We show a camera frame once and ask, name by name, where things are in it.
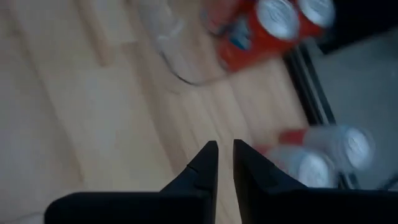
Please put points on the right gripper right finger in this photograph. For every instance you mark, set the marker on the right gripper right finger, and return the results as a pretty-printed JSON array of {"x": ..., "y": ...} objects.
[{"x": 252, "y": 186}]

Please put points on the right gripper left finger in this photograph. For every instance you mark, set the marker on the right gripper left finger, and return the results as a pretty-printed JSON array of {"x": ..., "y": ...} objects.
[{"x": 202, "y": 186}]

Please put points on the white red Spindrift can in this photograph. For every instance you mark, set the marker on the white red Spindrift can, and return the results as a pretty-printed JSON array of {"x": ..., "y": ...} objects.
[
  {"x": 314, "y": 169},
  {"x": 357, "y": 146}
]

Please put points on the clear plastic bin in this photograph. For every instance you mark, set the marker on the clear plastic bin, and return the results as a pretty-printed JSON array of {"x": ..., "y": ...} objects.
[{"x": 186, "y": 62}]

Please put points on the red soda can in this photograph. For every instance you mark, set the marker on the red soda can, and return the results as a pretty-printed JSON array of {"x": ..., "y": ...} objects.
[
  {"x": 317, "y": 11},
  {"x": 276, "y": 18}
]

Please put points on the black aluminium table frame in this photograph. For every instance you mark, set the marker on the black aluminium table frame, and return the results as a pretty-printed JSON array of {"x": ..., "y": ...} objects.
[{"x": 315, "y": 109}]

